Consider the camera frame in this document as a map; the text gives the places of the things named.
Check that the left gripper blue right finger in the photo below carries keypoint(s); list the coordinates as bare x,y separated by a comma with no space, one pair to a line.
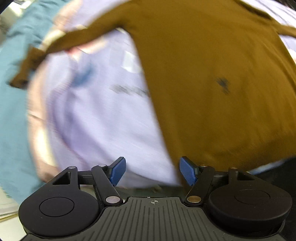
199,179

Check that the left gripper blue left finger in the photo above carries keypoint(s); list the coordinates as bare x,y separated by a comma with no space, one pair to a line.
106,178

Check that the teal blue blanket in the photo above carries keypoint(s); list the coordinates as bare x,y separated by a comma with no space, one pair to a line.
18,175

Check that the brown knit sweater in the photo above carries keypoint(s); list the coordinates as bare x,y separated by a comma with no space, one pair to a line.
221,81

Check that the purple floral bed sheet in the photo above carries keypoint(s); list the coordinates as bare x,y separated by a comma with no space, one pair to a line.
75,92

